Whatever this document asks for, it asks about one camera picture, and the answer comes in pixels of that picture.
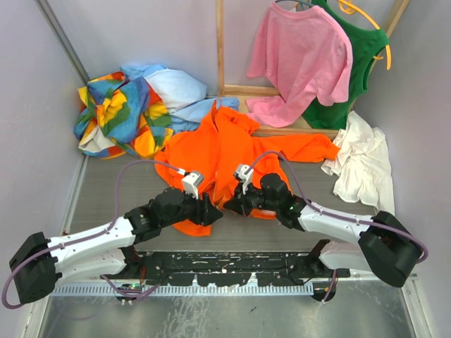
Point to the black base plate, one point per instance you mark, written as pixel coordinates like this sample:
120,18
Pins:
223,269

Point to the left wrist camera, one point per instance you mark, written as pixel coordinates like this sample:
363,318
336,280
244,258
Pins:
191,183

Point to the multicolour crumpled cloth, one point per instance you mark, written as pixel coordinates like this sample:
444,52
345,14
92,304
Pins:
121,116

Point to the aluminium rail frame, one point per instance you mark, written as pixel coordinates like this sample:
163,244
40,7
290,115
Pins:
227,294

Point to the green tank top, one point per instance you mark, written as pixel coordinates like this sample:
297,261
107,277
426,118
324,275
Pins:
366,44

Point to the light blue shirt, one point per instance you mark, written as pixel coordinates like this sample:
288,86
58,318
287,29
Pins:
185,97

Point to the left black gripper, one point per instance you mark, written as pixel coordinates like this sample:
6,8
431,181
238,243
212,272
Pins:
205,212

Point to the orange zip jacket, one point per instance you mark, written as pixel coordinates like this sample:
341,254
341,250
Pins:
223,141

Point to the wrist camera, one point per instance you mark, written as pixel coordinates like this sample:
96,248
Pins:
243,174
191,183

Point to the white crumpled shirt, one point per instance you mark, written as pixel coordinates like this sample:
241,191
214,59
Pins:
362,165

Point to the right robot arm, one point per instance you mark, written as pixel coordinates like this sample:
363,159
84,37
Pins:
380,243

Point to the pink t-shirt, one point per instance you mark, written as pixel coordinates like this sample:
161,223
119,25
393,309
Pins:
306,56

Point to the wooden clothes rack frame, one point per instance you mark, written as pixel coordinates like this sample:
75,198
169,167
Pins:
244,92

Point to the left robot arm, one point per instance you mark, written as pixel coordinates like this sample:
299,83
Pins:
41,264

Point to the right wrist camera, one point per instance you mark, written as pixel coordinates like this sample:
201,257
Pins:
243,174

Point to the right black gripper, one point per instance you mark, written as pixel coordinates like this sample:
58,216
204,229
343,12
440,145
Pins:
239,203

